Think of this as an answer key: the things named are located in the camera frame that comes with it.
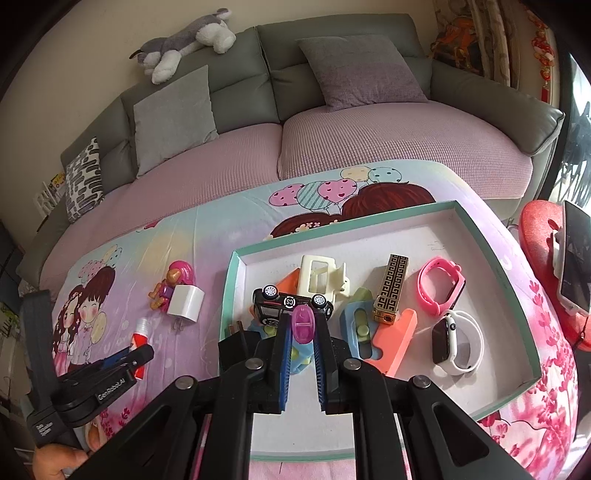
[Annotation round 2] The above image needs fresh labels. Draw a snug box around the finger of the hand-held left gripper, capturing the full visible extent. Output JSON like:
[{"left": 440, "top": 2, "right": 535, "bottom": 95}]
[
  {"left": 95, "top": 345, "right": 155, "bottom": 407},
  {"left": 58, "top": 348, "right": 132, "bottom": 393}
]

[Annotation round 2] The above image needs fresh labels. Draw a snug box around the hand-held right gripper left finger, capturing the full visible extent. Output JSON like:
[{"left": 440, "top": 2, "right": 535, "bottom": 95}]
[{"left": 78, "top": 311, "right": 296, "bottom": 480}]

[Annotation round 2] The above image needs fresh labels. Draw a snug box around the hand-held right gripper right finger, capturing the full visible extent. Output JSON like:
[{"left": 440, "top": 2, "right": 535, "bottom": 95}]
[{"left": 311, "top": 309, "right": 513, "bottom": 480}]

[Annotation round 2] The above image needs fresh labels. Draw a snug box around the red and white tube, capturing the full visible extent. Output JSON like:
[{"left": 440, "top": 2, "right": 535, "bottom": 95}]
[{"left": 130, "top": 318, "right": 154, "bottom": 378}]

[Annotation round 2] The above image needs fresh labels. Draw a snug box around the purple oval-topped lighter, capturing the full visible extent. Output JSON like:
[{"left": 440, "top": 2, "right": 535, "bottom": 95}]
[{"left": 290, "top": 304, "right": 320, "bottom": 347}]

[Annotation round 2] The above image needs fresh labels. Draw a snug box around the black toy car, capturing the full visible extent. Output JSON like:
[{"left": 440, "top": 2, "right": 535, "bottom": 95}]
[{"left": 252, "top": 285, "right": 334, "bottom": 329}]

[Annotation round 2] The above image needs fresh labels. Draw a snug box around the cream plastic holder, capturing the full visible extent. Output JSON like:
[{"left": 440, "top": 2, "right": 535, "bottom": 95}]
[{"left": 299, "top": 255, "right": 352, "bottom": 298}]

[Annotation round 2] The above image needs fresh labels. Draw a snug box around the gold patterned lighter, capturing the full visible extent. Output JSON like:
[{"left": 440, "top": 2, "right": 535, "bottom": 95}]
[{"left": 373, "top": 254, "right": 409, "bottom": 326}]

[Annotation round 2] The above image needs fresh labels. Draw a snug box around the pink watch band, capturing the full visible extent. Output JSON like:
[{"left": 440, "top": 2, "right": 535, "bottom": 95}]
[{"left": 418, "top": 257, "right": 466, "bottom": 317}]

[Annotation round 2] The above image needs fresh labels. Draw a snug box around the teal-rimmed box lid tray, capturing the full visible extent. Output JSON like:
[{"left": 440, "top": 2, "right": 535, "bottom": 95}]
[{"left": 218, "top": 200, "right": 544, "bottom": 462}]

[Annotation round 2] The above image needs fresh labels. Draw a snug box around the person's left hand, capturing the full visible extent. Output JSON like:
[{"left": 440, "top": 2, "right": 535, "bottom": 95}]
[{"left": 34, "top": 445, "right": 88, "bottom": 480}]

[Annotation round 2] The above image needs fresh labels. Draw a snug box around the white charger plug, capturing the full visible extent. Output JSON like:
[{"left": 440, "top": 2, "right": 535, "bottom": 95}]
[{"left": 167, "top": 285, "right": 205, "bottom": 330}]

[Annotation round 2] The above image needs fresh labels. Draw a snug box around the pink toy figure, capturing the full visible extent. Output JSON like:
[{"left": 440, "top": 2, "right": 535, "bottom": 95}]
[{"left": 148, "top": 261, "right": 195, "bottom": 311}]

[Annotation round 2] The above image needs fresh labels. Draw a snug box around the white smartwatch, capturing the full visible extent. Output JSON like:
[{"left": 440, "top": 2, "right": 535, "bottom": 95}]
[{"left": 431, "top": 310, "right": 485, "bottom": 376}]

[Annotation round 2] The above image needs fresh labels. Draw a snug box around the white rack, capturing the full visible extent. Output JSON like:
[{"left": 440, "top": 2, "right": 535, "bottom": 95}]
[{"left": 34, "top": 173, "right": 68, "bottom": 217}]

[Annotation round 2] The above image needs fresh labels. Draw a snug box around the black and white patterned pillow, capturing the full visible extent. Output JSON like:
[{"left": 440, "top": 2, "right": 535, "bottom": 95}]
[{"left": 65, "top": 137, "right": 106, "bottom": 223}]

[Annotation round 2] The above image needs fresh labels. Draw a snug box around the red stool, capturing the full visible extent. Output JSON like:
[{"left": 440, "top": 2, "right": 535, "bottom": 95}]
[{"left": 518, "top": 199, "right": 591, "bottom": 352}]

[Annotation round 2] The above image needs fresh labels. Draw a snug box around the grey cushion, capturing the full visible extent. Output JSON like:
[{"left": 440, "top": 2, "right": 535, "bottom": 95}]
[{"left": 133, "top": 65, "right": 220, "bottom": 178}]

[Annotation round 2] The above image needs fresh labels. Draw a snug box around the white phone stand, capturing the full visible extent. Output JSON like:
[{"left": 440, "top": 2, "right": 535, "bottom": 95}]
[{"left": 551, "top": 226, "right": 568, "bottom": 278}]

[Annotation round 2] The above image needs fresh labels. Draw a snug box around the smartphone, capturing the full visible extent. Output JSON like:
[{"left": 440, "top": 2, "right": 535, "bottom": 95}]
[{"left": 556, "top": 200, "right": 591, "bottom": 317}]

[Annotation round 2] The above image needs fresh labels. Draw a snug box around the purple-grey cushion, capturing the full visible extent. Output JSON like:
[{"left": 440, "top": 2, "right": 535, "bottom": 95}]
[{"left": 296, "top": 34, "right": 429, "bottom": 113}]

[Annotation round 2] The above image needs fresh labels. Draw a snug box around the grey and white plush dog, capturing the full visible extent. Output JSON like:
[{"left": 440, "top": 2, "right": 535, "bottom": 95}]
[{"left": 129, "top": 7, "right": 237, "bottom": 85}]

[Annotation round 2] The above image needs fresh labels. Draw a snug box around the grey sofa with pink cover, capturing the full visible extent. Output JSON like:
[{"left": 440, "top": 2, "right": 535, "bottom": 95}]
[{"left": 18, "top": 13, "right": 566, "bottom": 287}]

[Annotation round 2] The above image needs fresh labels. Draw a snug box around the red knot decoration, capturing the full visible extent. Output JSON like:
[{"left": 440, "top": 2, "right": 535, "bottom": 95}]
[{"left": 531, "top": 25, "right": 557, "bottom": 100}]

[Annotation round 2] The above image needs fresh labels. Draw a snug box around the patterned curtain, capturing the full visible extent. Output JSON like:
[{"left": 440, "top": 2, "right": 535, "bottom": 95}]
[{"left": 431, "top": 0, "right": 522, "bottom": 88}]

